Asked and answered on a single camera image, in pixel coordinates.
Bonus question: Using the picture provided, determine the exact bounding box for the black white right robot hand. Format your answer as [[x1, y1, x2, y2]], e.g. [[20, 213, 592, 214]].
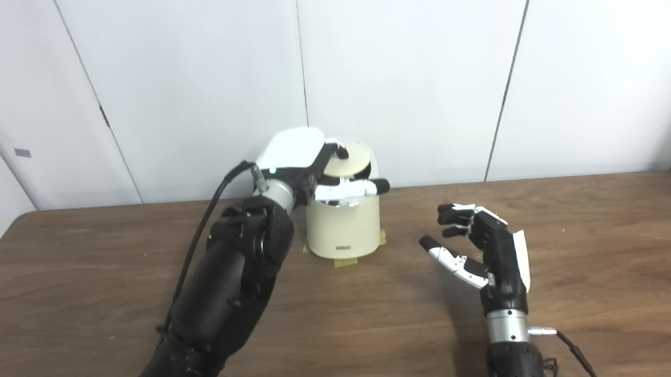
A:
[[417, 198, 534, 321]]

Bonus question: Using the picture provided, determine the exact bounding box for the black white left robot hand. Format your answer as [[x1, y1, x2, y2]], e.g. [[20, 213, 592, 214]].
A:
[[252, 121, 392, 212]]

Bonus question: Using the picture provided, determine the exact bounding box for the cream round bin lid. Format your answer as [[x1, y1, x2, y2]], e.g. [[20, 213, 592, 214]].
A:
[[321, 140, 374, 181]]

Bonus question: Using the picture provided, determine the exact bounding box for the cream-colored bin body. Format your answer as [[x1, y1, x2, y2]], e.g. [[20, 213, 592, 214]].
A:
[[301, 135, 384, 261]]

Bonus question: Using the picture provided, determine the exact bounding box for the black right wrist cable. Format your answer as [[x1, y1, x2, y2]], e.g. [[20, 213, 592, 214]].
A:
[[527, 323, 601, 377]]

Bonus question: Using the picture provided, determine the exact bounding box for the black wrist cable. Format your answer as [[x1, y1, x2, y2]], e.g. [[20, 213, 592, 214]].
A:
[[147, 160, 272, 340], [527, 323, 601, 377]]

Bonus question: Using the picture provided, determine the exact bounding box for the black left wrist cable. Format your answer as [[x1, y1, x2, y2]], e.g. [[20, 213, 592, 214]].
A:
[[147, 160, 272, 340]]

